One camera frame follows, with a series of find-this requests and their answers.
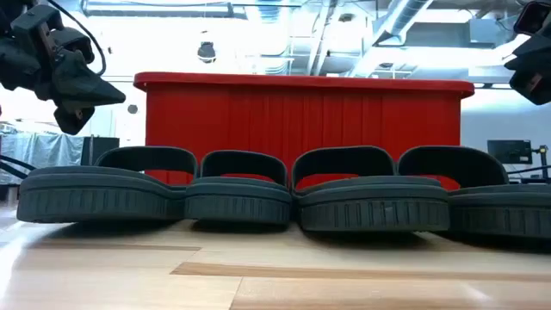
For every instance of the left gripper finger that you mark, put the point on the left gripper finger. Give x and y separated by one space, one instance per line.
72 120
82 88

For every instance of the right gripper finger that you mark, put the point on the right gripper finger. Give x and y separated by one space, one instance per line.
534 88
534 56

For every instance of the black rubber slide sandal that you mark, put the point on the black rubber slide sandal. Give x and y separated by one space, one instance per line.
237 208
374 213
99 202
495 215

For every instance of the red plastic bin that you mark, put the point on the red plastic bin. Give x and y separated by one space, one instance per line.
301 120

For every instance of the black cabinet box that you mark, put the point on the black cabinet box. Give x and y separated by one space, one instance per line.
101 148

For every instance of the grey tarp cover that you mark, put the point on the grey tarp cover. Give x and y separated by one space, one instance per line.
43 150

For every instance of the black background monitor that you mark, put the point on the black background monitor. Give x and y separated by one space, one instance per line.
510 151

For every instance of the black curved metal bar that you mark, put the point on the black curved metal bar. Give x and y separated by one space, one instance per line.
17 162

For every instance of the round grey wall fixture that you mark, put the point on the round grey wall fixture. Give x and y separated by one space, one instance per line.
132 109

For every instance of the black dome ceiling camera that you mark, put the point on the black dome ceiling camera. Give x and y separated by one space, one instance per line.
206 51

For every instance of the silver round ceiling duct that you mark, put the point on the silver round ceiling duct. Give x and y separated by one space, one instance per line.
404 19

